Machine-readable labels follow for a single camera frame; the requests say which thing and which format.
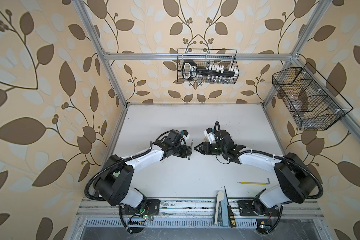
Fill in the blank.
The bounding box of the green pen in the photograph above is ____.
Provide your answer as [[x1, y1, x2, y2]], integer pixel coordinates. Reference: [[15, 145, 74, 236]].
[[188, 139, 194, 161]]

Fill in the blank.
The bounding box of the wire basket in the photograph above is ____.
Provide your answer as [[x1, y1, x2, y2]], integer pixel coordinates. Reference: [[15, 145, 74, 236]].
[[177, 48, 240, 85], [272, 62, 354, 131]]

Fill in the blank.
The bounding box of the aluminium front rail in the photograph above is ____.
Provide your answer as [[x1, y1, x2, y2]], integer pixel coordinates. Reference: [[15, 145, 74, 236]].
[[76, 198, 307, 229]]

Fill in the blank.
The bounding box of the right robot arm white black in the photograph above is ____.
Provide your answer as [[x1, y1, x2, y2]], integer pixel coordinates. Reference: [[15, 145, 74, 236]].
[[195, 122, 324, 215]]

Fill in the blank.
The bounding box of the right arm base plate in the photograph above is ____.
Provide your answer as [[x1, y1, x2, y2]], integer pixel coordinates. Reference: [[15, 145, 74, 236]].
[[238, 200, 271, 217]]

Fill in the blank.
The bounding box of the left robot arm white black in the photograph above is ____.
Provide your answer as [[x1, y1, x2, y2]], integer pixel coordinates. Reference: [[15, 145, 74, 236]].
[[84, 130, 192, 235]]

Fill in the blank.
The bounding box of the right wire basket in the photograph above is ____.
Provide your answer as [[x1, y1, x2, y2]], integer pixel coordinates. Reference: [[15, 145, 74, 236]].
[[272, 62, 354, 131]]

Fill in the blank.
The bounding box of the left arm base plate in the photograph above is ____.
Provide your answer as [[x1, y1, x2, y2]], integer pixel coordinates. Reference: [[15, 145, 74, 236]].
[[121, 199, 161, 217]]

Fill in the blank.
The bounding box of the back wire basket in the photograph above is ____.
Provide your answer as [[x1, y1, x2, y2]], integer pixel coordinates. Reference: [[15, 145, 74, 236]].
[[177, 48, 240, 85]]

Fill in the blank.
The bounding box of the black socket set rail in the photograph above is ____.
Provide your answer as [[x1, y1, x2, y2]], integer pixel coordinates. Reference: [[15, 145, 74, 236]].
[[180, 60, 239, 80]]

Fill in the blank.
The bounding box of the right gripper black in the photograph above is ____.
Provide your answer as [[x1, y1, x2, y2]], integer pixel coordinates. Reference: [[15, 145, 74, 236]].
[[194, 141, 226, 156]]

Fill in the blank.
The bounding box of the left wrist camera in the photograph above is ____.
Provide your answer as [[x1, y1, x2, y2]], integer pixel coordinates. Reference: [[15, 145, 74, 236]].
[[174, 130, 190, 142]]

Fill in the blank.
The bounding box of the beige blue utility tool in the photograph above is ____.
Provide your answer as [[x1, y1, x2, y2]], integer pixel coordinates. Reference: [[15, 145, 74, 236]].
[[213, 191, 230, 227]]

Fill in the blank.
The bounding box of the black screwdriver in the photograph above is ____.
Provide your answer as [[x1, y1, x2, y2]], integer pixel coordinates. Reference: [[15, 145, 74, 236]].
[[224, 188, 237, 229]]

